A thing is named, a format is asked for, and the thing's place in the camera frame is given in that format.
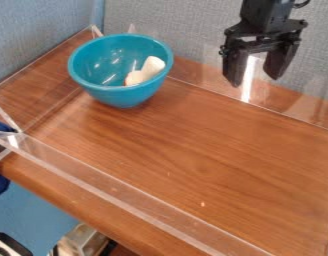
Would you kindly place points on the grey box under table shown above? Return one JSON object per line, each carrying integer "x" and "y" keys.
{"x": 83, "y": 241}

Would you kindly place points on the toy mushroom brown cap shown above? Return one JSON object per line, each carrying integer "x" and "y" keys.
{"x": 152, "y": 67}

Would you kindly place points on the clear acrylic table barrier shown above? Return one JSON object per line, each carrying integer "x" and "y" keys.
{"x": 211, "y": 171}

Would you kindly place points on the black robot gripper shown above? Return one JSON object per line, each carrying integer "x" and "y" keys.
{"x": 266, "y": 30}

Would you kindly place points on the black object at bottom left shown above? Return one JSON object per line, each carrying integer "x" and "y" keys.
{"x": 12, "y": 247}

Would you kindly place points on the blue plastic bowl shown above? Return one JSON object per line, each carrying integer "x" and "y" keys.
{"x": 101, "y": 62}

